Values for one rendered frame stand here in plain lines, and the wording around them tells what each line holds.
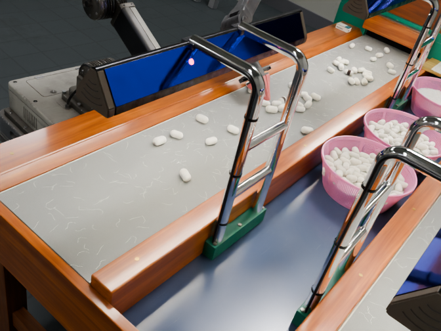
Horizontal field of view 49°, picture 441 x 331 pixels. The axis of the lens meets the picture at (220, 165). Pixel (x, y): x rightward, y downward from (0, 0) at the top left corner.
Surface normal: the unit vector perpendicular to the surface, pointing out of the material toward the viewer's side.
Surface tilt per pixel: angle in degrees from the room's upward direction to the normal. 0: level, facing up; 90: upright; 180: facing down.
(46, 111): 0
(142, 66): 58
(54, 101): 0
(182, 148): 0
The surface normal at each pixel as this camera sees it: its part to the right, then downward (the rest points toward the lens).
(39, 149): 0.20, -0.78
